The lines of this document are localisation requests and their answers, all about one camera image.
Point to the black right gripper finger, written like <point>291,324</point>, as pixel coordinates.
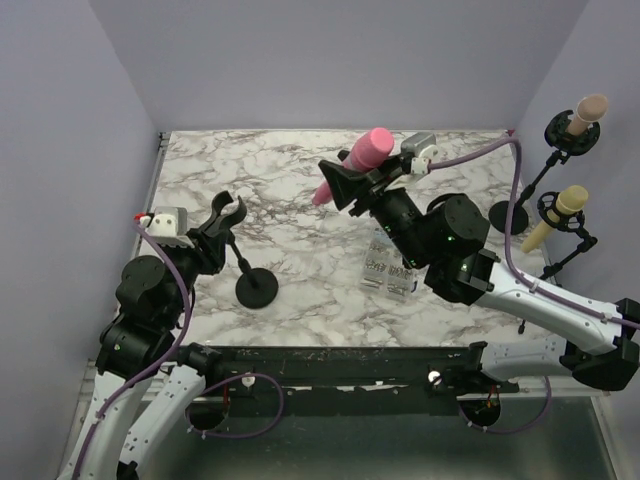
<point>346,186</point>
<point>363,161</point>

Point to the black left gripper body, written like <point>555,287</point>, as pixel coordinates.
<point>205,257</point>

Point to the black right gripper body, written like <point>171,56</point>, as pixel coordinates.
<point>387,202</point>

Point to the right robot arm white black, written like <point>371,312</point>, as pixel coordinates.
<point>591,341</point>

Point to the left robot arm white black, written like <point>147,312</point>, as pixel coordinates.
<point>144,379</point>

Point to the yellow toy microphone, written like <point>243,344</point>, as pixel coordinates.
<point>559,211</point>

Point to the beige pink toy microphone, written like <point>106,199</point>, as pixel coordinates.
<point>588,111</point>

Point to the clear plastic screw box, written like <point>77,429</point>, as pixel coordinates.
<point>383,271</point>

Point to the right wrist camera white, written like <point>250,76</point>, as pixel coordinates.
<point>417,152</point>

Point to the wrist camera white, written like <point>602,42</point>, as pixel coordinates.
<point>167,226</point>
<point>417,152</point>

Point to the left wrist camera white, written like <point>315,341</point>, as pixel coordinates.
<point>167,226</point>

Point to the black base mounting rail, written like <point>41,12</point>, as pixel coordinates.
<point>261,382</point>

